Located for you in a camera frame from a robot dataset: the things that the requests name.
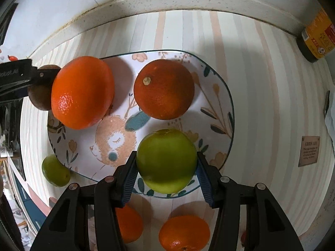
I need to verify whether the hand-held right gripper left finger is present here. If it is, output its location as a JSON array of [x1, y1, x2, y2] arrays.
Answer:
[[30, 151, 138, 251]]

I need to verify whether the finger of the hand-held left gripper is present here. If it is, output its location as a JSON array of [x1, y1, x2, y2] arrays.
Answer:
[[27, 67, 61, 87]]

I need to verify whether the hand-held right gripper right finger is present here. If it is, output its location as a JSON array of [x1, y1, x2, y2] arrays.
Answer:
[[196, 152, 304, 251]]

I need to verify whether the brown kiwi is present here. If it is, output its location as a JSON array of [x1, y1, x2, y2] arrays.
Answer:
[[27, 64, 61, 111]]

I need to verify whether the large green apple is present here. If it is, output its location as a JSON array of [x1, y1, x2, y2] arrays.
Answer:
[[136, 129, 198, 195]]

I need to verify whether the large bright orange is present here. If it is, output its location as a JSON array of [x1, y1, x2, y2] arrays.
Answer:
[[51, 56, 116, 130]]

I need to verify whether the small orange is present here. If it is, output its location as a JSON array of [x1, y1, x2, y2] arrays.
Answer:
[[115, 205, 144, 244], [158, 215, 211, 251]]

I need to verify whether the floral ceramic plate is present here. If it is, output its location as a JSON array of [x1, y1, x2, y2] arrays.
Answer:
[[47, 50, 235, 198]]

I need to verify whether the small green apple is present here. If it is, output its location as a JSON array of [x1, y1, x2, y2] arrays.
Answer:
[[41, 154, 71, 188]]

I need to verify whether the dark red-orange orange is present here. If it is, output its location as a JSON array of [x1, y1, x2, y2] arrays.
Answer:
[[133, 59, 196, 120]]

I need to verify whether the brown printed label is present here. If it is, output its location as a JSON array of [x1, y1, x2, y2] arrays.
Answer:
[[298, 136, 320, 167]]

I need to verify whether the white paper tissue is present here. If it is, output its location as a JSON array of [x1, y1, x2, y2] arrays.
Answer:
[[324, 91, 335, 148]]

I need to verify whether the dark sauce bottle yellow label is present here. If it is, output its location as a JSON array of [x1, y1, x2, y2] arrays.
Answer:
[[300, 6, 335, 63]]

